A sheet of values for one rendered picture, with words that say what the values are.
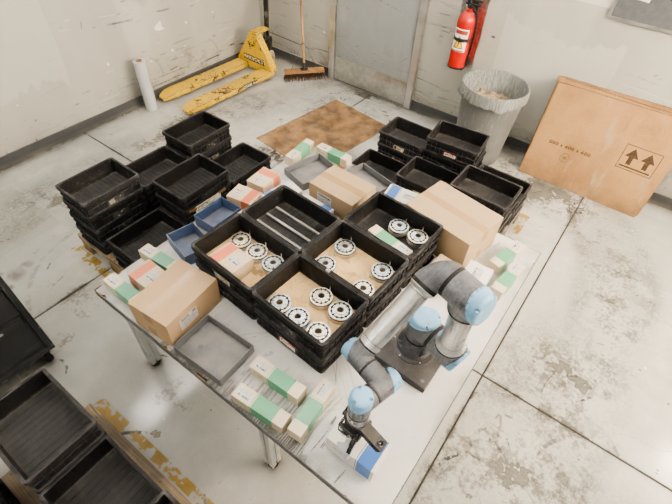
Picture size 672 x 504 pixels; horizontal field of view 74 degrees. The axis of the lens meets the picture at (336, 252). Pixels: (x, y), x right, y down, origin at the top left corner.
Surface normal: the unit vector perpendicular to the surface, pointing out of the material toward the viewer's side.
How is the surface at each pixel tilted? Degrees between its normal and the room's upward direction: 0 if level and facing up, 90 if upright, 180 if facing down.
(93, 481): 0
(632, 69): 90
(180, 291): 0
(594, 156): 76
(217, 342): 0
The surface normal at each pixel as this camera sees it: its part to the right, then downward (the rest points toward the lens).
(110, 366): 0.04, -0.69
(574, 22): -0.59, 0.57
